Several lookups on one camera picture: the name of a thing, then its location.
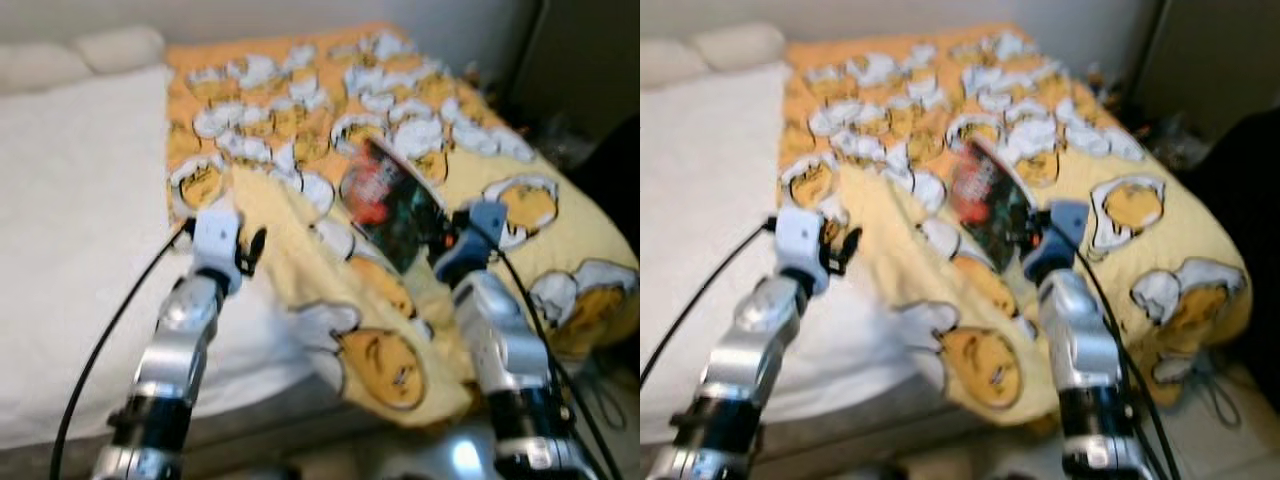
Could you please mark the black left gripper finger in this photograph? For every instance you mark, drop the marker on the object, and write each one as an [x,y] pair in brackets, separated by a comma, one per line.
[853,242]
[257,242]

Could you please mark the cream bolster pillow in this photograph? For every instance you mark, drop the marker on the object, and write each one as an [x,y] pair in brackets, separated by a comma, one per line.
[40,65]
[120,48]
[740,45]
[665,62]

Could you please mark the dark book with red print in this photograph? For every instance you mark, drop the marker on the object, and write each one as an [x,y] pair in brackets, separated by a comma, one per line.
[390,200]
[985,200]

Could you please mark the white quilted mattress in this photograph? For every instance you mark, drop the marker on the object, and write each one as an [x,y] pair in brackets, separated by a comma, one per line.
[80,200]
[700,180]

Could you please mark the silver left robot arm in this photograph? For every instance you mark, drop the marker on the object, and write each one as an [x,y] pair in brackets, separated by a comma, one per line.
[170,370]
[745,370]

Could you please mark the beige grey wardrobe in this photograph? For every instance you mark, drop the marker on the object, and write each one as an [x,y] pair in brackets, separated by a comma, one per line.
[1210,60]
[570,60]

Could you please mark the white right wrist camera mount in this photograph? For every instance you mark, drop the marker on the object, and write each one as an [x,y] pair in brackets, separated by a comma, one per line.
[475,240]
[1060,235]

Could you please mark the beige bed base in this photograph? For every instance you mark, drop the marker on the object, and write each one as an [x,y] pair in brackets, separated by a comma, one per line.
[250,430]
[880,440]

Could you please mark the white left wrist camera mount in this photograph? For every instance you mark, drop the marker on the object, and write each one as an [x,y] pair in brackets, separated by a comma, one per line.
[800,240]
[215,235]

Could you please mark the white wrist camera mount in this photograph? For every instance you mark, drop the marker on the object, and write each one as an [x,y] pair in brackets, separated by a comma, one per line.
[215,235]
[1060,235]
[475,240]
[800,240]

